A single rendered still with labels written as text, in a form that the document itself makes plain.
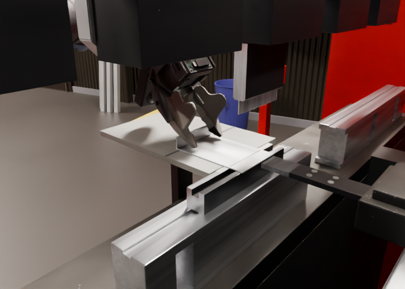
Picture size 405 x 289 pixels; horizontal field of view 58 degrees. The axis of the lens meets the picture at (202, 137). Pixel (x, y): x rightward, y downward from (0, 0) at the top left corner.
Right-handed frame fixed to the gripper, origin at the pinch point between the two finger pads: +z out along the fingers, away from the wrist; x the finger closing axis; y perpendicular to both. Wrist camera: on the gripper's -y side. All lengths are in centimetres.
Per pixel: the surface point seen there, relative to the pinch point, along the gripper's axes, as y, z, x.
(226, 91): -162, -57, 219
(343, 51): -6, -10, 86
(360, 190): 19.1, 17.1, 0.5
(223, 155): 3.8, 4.5, -1.6
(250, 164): 7.6, 7.7, -1.8
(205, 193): 7.6, 8.0, -12.1
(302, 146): -8.9, 10.5, 38.6
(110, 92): -280, -133, 188
